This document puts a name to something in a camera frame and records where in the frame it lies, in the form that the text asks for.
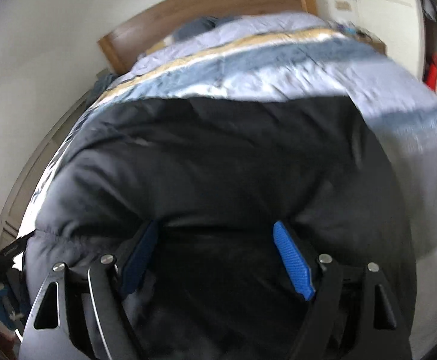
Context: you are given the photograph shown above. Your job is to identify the lavender bed sheet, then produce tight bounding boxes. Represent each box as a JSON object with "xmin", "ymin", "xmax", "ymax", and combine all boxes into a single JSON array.
[{"xmin": 115, "ymin": 11, "xmax": 328, "ymax": 85}]

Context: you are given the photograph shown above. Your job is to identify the grey blue pillow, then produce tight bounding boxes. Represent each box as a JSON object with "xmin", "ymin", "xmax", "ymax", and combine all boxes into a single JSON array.
[{"xmin": 144, "ymin": 15, "xmax": 242, "ymax": 56}]

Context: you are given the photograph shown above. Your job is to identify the white wardrobe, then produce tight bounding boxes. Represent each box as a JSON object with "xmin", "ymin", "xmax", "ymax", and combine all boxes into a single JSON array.
[{"xmin": 355, "ymin": 0, "xmax": 437, "ymax": 93}]

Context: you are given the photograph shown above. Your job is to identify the wooden nightstand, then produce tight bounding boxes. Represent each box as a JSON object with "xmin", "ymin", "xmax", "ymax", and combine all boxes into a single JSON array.
[{"xmin": 354, "ymin": 33, "xmax": 387, "ymax": 55}]

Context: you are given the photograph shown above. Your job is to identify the beige wall socket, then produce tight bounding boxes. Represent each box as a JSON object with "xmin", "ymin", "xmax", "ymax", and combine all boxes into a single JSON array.
[{"xmin": 334, "ymin": 0, "xmax": 353, "ymax": 11}]

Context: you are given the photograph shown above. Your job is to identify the black puffer jacket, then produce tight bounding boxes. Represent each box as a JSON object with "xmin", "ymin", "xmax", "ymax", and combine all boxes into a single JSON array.
[{"xmin": 20, "ymin": 97, "xmax": 416, "ymax": 359}]

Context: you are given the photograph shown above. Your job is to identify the dark blue cloth pile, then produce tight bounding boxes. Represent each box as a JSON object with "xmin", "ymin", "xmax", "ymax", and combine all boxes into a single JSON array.
[{"xmin": 85, "ymin": 72, "xmax": 118, "ymax": 108}]

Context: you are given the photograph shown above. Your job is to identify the striped duvet cover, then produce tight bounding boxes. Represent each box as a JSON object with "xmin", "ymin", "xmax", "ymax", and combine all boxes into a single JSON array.
[{"xmin": 21, "ymin": 28, "xmax": 437, "ymax": 265}]

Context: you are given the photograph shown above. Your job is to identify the wooden headboard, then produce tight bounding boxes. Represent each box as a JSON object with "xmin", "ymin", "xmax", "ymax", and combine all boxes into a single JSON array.
[{"xmin": 98, "ymin": 0, "xmax": 318, "ymax": 75}]

